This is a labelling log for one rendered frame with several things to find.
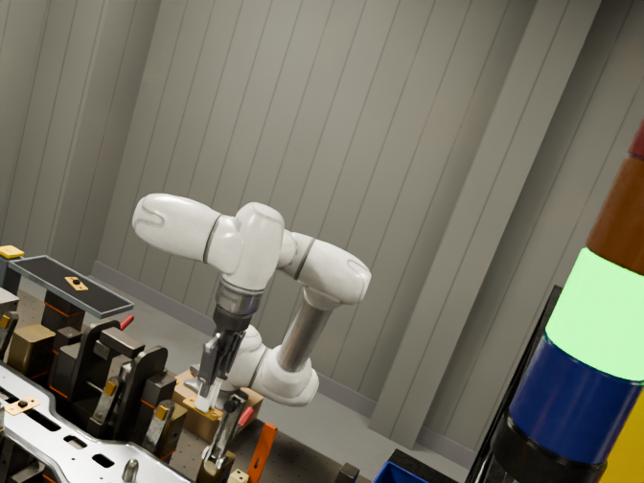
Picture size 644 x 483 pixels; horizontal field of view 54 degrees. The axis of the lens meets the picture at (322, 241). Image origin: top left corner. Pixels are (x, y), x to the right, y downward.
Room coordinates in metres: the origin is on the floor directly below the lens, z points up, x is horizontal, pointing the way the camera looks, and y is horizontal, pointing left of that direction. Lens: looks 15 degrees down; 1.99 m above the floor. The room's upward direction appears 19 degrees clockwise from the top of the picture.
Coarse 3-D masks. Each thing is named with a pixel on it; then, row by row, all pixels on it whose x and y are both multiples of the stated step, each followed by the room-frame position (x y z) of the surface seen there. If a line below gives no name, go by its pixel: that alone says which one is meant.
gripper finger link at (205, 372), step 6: (204, 342) 1.13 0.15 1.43; (204, 348) 1.13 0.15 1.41; (210, 348) 1.12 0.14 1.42; (216, 348) 1.13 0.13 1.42; (204, 354) 1.13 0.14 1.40; (210, 354) 1.13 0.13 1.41; (216, 354) 1.14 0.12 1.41; (204, 360) 1.14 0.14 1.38; (210, 360) 1.13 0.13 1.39; (204, 366) 1.14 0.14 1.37; (210, 366) 1.13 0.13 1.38; (198, 372) 1.14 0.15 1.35; (204, 372) 1.14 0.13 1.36; (210, 372) 1.14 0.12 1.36; (198, 378) 1.15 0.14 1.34; (204, 378) 1.14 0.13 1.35; (210, 378) 1.14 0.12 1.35
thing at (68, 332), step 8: (64, 328) 1.59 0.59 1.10; (72, 328) 1.60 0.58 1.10; (56, 336) 1.56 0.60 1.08; (64, 336) 1.55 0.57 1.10; (72, 336) 1.56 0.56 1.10; (80, 336) 1.59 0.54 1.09; (56, 344) 1.56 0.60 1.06; (64, 344) 1.55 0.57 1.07; (56, 352) 1.56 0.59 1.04; (56, 360) 1.56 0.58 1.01; (48, 376) 1.56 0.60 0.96; (48, 384) 1.56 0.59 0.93; (40, 424) 1.56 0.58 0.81
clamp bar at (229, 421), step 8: (232, 400) 1.33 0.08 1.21; (240, 400) 1.34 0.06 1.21; (224, 408) 1.31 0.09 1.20; (232, 408) 1.30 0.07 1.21; (240, 408) 1.32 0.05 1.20; (224, 416) 1.33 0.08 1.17; (232, 416) 1.33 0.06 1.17; (240, 416) 1.33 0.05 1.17; (224, 424) 1.33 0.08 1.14; (232, 424) 1.32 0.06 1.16; (216, 432) 1.32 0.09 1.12; (224, 432) 1.33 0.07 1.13; (232, 432) 1.32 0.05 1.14; (216, 440) 1.32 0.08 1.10; (224, 440) 1.31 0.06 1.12; (224, 448) 1.31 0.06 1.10; (208, 456) 1.31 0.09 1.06; (216, 464) 1.30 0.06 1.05
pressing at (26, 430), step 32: (0, 384) 1.40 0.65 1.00; (32, 384) 1.44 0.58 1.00; (32, 448) 1.22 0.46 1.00; (64, 448) 1.25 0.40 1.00; (96, 448) 1.28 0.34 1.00; (128, 448) 1.32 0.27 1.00; (64, 480) 1.16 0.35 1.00; (96, 480) 1.19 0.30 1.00; (160, 480) 1.25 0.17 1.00; (192, 480) 1.29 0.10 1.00
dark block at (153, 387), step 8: (152, 376) 1.47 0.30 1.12; (160, 376) 1.48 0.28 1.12; (168, 376) 1.49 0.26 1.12; (152, 384) 1.44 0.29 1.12; (160, 384) 1.44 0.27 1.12; (168, 384) 1.46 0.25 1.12; (144, 392) 1.44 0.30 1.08; (152, 392) 1.44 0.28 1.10; (160, 392) 1.43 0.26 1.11; (168, 392) 1.47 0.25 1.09; (144, 400) 1.44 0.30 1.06; (152, 400) 1.43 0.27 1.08; (160, 400) 1.44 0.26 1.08; (144, 408) 1.44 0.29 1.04; (152, 408) 1.44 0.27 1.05; (144, 416) 1.44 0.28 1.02; (136, 424) 1.45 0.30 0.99; (144, 424) 1.44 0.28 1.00; (136, 432) 1.44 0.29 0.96; (144, 432) 1.44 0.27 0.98; (136, 440) 1.44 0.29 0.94
